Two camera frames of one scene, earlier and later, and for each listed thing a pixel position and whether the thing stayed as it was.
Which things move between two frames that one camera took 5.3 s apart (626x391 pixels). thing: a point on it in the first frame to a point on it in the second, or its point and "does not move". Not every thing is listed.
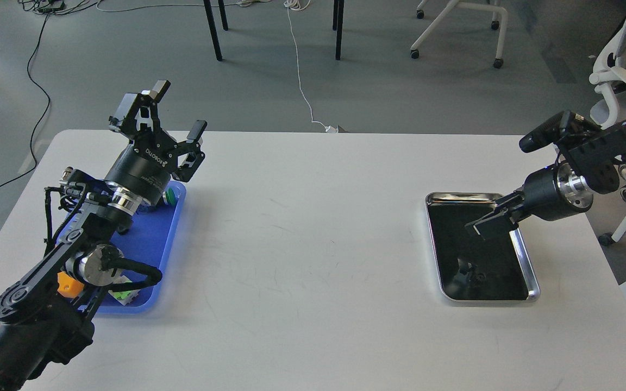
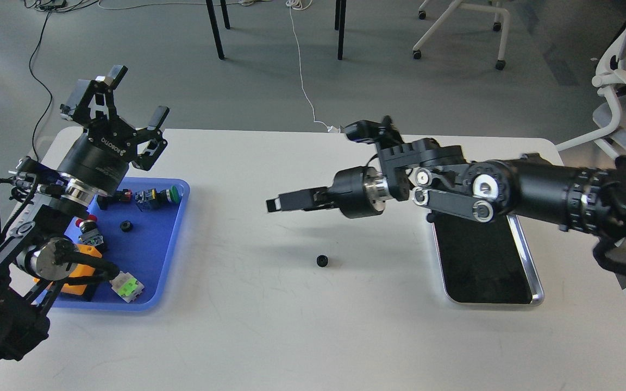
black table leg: (213, 29) does not move
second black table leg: (338, 14) does not move
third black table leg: (222, 10) does not move
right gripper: (540, 197) to (359, 192)
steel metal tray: (498, 269) does not move
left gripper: (143, 168) to (99, 158)
